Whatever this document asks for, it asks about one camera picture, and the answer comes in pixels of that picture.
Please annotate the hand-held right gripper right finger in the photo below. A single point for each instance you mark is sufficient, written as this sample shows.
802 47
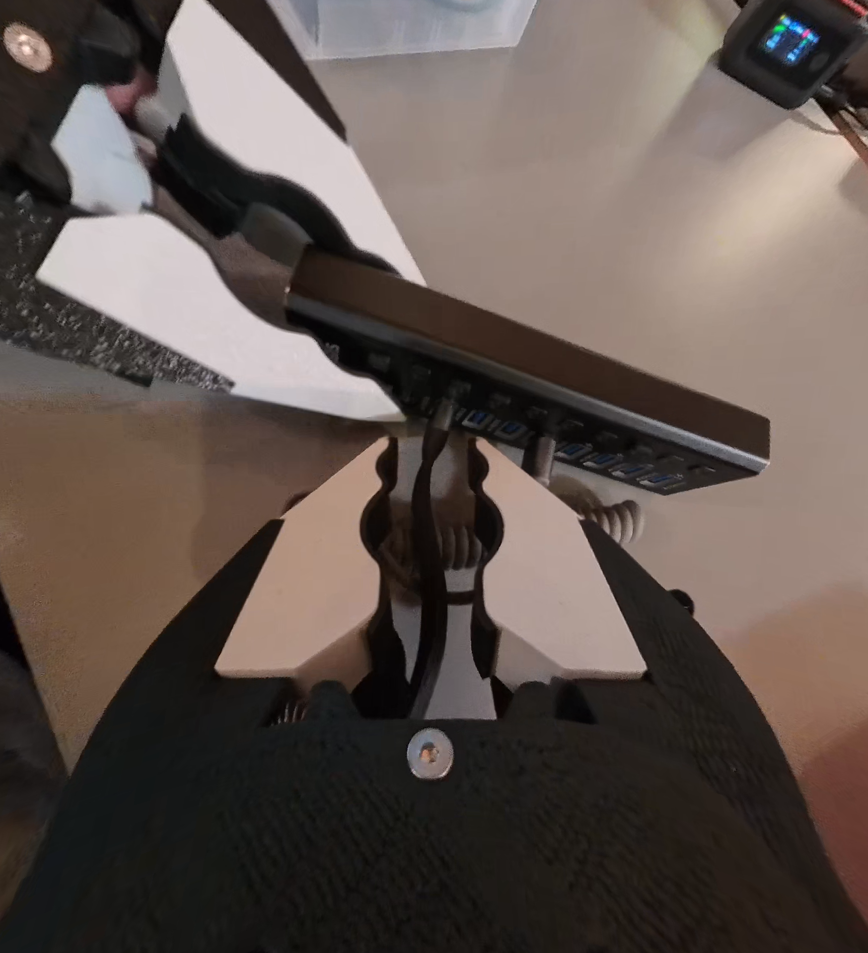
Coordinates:
553 603

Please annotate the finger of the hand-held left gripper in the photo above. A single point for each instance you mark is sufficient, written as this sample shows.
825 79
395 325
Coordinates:
277 126
181 298

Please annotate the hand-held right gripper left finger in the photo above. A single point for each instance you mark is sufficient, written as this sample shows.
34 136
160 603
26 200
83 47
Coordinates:
300 595

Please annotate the black charger case with screen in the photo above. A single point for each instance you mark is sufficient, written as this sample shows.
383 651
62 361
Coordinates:
754 59

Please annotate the black usb hub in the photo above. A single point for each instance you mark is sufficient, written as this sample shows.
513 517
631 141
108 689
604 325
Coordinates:
553 350

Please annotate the clear plastic drawer box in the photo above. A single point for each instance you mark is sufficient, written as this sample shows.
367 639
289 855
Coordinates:
404 33

